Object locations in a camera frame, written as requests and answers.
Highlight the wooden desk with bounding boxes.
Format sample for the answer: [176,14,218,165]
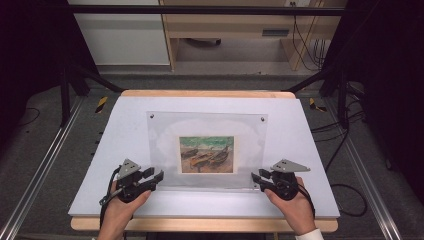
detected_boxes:
[159,0,348,72]

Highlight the yellow clamp left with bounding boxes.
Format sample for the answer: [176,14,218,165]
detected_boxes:
[95,96,109,114]

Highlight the yellow clamp right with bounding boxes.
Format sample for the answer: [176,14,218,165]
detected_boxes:
[308,97,328,113]

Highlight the aluminium floor rail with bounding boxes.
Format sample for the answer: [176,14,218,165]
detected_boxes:
[324,98,403,240]
[0,96,85,240]

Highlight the clear acrylic panel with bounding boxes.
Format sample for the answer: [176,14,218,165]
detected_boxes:
[146,110,269,192]

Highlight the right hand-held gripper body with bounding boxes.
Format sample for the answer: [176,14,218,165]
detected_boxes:
[266,159,311,201]

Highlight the grey desk label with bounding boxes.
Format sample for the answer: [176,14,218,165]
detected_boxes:
[262,28,290,37]

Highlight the white table cover board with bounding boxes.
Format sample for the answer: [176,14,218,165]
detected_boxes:
[67,95,341,219]

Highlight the left hand-held gripper cable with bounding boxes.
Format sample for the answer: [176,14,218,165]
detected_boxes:
[98,166,122,231]

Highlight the hand-held gripper cable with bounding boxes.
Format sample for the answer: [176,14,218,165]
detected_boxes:
[297,184,316,218]
[98,166,122,231]

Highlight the black metal stand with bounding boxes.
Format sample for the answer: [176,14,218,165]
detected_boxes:
[286,66,352,130]
[59,59,125,128]

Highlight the boat painting card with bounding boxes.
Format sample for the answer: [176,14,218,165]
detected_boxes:
[177,135,236,175]

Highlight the person's left hand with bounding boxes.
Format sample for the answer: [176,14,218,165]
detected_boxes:
[105,181,153,220]

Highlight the right hand-held gripper cable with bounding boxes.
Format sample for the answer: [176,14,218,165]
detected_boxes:
[297,184,316,218]

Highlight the dark curtain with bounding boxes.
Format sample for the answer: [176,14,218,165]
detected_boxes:
[0,0,98,144]
[319,0,424,194]

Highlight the yellow clamp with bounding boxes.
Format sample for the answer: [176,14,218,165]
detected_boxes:
[95,96,109,114]
[308,97,328,113]

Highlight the black horizontal bar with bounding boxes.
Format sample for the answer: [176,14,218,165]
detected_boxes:
[66,4,346,17]

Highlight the white cabinet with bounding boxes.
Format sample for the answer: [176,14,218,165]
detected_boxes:
[67,0,171,67]

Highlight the thin black floor cable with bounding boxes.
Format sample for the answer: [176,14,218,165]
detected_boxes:
[18,107,41,128]

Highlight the person's right hand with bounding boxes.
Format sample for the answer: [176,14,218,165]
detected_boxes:
[264,176,316,235]

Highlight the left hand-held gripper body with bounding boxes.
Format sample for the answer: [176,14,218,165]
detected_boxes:
[114,158,158,204]

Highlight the black hanging cables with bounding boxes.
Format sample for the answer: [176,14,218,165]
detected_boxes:
[291,2,327,72]

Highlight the white work board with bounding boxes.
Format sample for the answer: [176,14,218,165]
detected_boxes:
[70,89,339,234]

